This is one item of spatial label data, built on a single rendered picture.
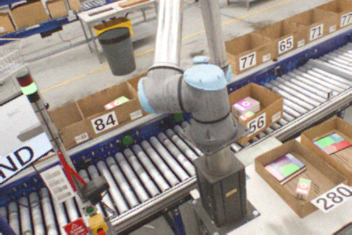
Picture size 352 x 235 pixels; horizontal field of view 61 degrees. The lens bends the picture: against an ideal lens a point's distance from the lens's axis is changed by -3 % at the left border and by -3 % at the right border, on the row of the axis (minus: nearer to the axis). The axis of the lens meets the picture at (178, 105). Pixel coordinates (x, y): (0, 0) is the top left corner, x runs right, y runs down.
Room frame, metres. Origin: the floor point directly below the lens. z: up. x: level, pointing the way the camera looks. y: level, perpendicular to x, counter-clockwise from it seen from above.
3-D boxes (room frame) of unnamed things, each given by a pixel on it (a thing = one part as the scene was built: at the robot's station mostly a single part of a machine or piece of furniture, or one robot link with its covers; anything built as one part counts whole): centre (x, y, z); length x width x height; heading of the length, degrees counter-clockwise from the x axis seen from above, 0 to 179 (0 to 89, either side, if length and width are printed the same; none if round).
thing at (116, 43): (4.57, 0.74, 0.32); 0.50 x 0.50 x 0.64
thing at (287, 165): (1.16, -0.50, 0.78); 0.19 x 0.14 x 0.02; 111
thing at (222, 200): (0.99, -0.12, 0.91); 0.26 x 0.26 x 0.33; 19
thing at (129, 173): (1.38, 0.37, 0.72); 0.52 x 0.05 x 0.05; 23
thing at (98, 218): (0.98, 0.47, 0.84); 0.15 x 0.09 x 0.07; 113
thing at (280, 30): (2.43, -0.98, 0.96); 0.39 x 0.29 x 0.17; 113
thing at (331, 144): (1.26, -0.83, 0.76); 0.19 x 0.14 x 0.02; 103
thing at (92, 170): (1.30, 0.55, 0.72); 0.52 x 0.05 x 0.05; 23
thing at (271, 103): (1.65, -0.44, 0.83); 0.39 x 0.29 x 0.17; 118
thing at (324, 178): (1.06, -0.54, 0.80); 0.38 x 0.28 x 0.10; 18
